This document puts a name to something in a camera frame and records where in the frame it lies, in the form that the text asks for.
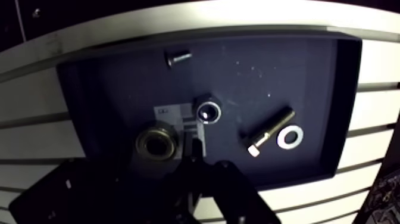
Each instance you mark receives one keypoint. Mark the dark blue-grey tray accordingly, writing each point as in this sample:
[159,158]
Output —
[265,81]

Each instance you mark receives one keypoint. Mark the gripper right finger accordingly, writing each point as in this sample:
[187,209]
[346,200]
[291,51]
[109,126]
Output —
[237,200]

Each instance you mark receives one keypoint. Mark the steel washer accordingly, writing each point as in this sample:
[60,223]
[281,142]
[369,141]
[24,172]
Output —
[282,141]

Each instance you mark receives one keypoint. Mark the steel bolt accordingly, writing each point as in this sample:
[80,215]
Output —
[272,126]

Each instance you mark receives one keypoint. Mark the steel screw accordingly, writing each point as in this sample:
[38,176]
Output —
[179,58]

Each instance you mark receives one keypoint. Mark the steel bearing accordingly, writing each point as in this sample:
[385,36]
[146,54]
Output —
[142,142]

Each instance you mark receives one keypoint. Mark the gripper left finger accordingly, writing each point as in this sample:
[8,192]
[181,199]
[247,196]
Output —
[93,194]

